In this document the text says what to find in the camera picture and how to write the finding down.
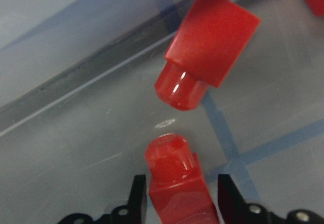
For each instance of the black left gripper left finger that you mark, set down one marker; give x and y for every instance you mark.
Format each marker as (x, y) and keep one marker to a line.
(133, 212)

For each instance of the red block with stud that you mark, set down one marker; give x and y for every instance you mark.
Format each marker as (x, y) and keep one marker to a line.
(177, 188)

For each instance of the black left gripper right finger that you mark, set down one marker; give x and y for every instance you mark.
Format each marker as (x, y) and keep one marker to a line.
(234, 208)

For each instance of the clear plastic storage box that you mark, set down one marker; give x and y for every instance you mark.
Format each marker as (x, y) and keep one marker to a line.
(75, 142)

